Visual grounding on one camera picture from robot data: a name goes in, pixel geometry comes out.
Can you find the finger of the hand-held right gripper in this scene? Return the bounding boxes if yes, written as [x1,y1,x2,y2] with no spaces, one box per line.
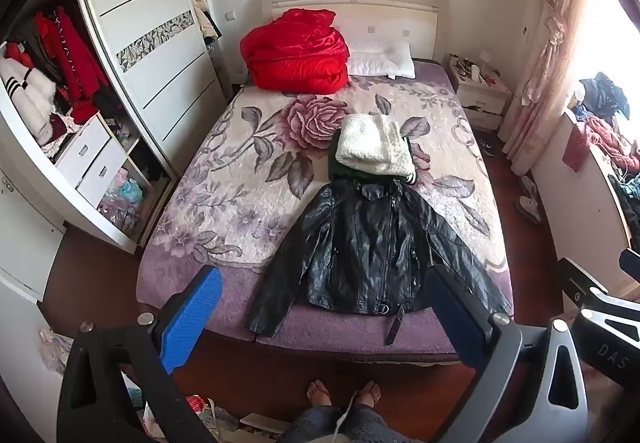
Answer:
[554,257,640,376]
[619,248,640,277]

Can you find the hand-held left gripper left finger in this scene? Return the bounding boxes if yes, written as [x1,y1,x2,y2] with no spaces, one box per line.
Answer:
[56,265,223,443]

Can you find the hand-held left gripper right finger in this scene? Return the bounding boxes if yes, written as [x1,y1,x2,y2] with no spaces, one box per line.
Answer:
[424,264,592,443]

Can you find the black leather jacket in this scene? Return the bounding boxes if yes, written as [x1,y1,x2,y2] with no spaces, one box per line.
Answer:
[244,179,513,345]

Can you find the pastel folded clothes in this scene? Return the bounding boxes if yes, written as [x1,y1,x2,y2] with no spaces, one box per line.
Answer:
[97,167,147,235]

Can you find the pile of mixed clothes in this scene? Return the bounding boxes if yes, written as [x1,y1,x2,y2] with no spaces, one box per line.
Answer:
[562,70,640,186]

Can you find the hanging beige clothes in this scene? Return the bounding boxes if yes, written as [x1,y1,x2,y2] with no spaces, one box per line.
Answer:
[181,0,222,44]

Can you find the white dresser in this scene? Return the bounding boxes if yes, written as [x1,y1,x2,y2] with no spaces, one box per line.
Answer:
[529,107,640,285]

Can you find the plastic bags pile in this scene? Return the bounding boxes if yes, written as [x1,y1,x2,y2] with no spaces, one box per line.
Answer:
[142,392,292,443]

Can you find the white slippers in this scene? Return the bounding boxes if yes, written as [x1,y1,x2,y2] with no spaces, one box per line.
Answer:
[516,174,544,225]

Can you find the person's right leg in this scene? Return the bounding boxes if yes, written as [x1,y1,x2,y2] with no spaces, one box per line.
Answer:
[345,379,387,443]

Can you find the floral plush blanket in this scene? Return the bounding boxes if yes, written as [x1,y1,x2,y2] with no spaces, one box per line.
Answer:
[136,60,515,364]

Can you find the person's feet and legs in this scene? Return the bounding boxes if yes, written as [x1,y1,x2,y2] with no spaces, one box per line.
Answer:
[289,379,347,443]

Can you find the white drawer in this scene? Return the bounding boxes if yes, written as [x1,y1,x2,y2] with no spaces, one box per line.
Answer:
[54,115,113,174]
[76,140,129,197]

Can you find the dark shoes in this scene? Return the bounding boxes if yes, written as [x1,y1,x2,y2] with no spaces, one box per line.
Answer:
[472,130,498,158]

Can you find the white fluffy folded garment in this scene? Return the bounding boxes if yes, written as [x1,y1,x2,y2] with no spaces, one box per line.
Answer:
[334,113,417,178]

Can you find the green striped sweater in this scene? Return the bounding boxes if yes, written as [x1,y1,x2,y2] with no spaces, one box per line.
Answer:
[327,130,418,184]

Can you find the white nightstand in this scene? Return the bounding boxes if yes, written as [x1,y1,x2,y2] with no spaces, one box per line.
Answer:
[446,55,514,132]

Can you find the white wardrobe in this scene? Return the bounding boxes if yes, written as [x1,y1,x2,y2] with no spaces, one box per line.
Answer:
[0,0,227,304]

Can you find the pink patterned curtain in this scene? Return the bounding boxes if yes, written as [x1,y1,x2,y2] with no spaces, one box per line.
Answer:
[500,0,597,174]

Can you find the pile of small toiletries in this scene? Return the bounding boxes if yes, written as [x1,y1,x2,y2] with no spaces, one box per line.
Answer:
[449,54,504,86]

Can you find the white pillow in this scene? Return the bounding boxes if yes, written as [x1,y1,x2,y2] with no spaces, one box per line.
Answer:
[346,42,417,80]

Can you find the white fur garment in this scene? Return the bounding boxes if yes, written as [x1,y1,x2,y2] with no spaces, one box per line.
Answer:
[0,57,58,146]

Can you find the white sliding wardrobe door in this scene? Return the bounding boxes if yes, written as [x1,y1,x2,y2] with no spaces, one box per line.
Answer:
[69,0,227,180]

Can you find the red quilt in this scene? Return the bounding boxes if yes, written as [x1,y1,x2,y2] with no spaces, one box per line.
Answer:
[239,8,350,94]

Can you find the red coat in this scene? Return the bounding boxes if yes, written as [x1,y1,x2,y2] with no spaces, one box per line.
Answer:
[34,7,110,124]

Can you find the white bed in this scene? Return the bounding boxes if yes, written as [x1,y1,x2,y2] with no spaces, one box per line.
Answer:
[135,0,516,368]

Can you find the white cable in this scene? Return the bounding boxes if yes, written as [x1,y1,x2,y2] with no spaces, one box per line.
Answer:
[333,390,359,443]

